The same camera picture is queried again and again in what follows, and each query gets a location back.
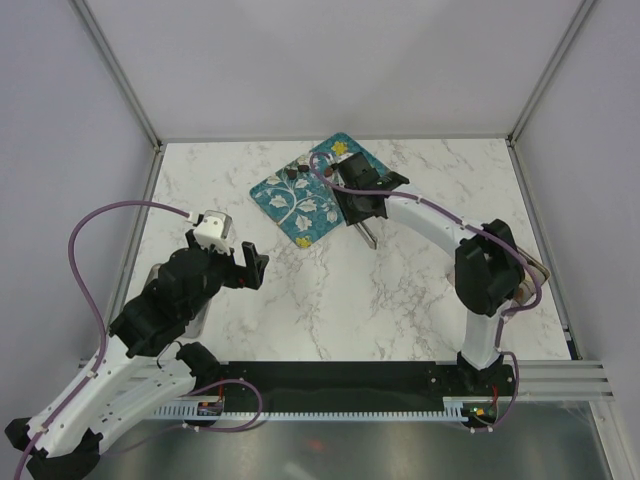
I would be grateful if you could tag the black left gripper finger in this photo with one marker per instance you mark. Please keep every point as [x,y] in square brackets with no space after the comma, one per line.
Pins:
[251,275]
[251,257]

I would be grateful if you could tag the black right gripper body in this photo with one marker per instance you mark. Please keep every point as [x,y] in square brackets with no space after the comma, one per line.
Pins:
[351,210]

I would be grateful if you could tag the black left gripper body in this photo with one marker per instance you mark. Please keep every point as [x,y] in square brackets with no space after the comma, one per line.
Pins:
[226,272]

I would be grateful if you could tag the metal tongs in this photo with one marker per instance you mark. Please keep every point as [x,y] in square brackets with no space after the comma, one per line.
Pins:
[367,234]

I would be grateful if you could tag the pink chocolate box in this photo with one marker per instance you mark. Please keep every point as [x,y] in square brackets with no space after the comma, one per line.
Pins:
[505,312]

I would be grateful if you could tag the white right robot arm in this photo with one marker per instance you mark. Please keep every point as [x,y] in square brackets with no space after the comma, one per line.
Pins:
[487,267]

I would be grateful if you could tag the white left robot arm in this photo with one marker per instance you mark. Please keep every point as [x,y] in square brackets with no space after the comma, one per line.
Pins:
[67,440]

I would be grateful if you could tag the teal floral tray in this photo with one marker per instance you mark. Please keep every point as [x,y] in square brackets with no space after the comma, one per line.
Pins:
[305,209]

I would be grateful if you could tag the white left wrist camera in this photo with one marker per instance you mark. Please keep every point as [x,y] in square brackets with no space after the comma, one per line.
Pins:
[211,230]

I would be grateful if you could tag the white slotted cable duct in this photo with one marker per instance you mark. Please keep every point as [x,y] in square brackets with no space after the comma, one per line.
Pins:
[451,410]

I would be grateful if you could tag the aluminium frame post right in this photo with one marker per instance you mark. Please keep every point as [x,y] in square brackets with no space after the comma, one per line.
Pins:
[553,65]

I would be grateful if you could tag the aluminium frame post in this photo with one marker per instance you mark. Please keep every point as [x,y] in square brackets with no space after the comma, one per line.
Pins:
[553,65]
[90,23]

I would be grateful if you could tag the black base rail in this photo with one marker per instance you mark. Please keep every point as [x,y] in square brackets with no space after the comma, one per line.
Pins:
[359,386]

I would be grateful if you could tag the aluminium frame post left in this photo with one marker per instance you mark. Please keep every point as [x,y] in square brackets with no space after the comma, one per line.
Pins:
[90,23]

